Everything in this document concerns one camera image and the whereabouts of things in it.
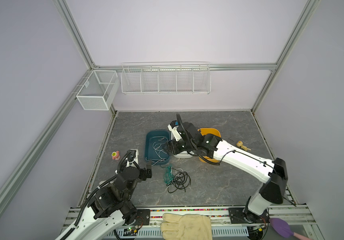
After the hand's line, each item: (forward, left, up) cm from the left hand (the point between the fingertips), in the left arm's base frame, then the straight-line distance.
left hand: (142, 162), depth 71 cm
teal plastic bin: (+16, -3, -17) cm, 24 cm away
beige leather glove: (-26, -19, -20) cm, 38 cm away
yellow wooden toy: (+18, -60, -19) cm, 66 cm away
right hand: (+7, -13, +2) cm, 14 cm away
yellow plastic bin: (+27, -38, -16) cm, 49 cm away
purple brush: (-29, -66, -20) cm, 75 cm away
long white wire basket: (+53, -13, +10) cm, 56 cm away
